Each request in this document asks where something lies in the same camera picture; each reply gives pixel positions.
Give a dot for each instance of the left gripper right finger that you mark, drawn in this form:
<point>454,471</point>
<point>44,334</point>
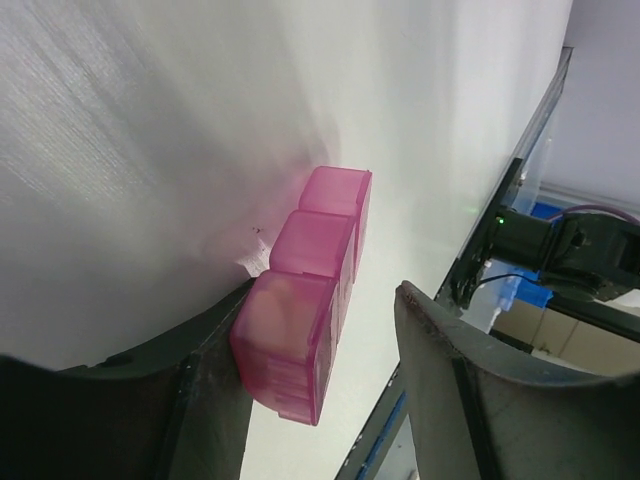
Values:
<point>481,409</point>

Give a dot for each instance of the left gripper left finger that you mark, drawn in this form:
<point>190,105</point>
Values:
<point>171,408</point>

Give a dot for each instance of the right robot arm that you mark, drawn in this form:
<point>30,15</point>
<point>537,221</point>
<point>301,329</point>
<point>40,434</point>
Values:
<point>585,259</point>

